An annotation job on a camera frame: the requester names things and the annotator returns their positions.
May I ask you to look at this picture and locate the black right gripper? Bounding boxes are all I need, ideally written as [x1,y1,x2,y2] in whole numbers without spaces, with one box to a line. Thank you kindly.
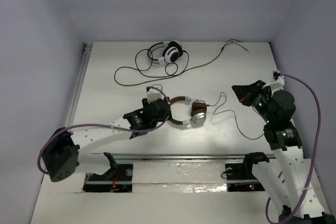
[232,79,275,123]

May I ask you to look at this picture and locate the brown silver headphones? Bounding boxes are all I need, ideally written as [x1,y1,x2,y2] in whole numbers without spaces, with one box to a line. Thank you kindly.
[170,96,207,125]

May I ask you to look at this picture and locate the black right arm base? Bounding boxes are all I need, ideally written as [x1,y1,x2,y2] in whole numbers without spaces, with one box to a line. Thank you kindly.
[221,152,269,192]

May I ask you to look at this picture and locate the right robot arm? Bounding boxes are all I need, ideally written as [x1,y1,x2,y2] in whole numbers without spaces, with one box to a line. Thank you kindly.
[232,80,335,223]

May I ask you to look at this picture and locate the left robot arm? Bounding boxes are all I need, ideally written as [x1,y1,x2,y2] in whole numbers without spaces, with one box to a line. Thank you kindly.
[37,99,171,183]

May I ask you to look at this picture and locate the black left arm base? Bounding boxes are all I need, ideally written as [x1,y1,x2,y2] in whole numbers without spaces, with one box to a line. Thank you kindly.
[82,153,133,193]

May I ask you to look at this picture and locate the white black headphones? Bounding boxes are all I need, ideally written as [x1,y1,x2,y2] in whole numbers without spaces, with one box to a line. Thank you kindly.
[147,40,184,65]

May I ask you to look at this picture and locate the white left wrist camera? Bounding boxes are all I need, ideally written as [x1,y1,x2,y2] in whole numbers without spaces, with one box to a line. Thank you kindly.
[146,84,164,103]

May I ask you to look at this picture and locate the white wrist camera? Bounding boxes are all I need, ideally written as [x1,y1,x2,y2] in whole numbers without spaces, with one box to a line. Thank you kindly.
[263,70,285,92]
[146,84,164,103]

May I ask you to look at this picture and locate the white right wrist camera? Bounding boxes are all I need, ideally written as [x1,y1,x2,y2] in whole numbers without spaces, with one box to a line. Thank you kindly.
[263,70,285,92]

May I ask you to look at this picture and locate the black cable of white headphones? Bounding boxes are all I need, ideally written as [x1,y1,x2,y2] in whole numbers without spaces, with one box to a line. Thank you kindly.
[113,39,250,87]

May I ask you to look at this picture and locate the aluminium rail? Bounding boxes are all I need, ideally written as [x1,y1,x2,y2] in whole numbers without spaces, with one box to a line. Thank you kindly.
[78,153,276,161]

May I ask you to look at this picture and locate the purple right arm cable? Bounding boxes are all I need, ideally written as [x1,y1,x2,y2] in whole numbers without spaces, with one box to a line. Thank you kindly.
[265,73,321,224]

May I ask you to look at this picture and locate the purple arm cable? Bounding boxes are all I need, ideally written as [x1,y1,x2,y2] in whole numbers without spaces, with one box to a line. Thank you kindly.
[37,86,171,175]
[265,73,321,224]

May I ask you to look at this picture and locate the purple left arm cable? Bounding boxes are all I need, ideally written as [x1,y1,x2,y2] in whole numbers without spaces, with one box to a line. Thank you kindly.
[37,86,171,175]

